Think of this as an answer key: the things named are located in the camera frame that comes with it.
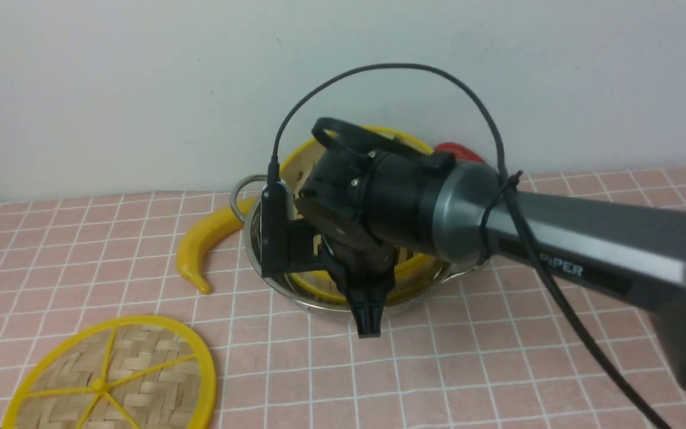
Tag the yellow rimmed bamboo steamer basket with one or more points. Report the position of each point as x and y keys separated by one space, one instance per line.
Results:
x=412 y=270

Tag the yellow woven bamboo steamer lid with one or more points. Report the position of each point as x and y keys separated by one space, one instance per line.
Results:
x=140 y=371

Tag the yellow banana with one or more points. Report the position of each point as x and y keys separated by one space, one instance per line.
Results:
x=199 y=240

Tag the pink checkered tablecloth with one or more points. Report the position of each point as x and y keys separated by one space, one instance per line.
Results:
x=487 y=351

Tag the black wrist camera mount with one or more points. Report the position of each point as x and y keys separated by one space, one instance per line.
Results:
x=287 y=243

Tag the red bell pepper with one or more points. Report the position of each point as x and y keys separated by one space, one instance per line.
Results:
x=460 y=152

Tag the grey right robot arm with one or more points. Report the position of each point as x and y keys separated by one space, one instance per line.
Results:
x=452 y=209

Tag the stainless steel pot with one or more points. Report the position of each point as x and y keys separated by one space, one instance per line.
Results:
x=292 y=292

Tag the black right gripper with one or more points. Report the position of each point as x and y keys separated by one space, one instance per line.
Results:
x=355 y=263

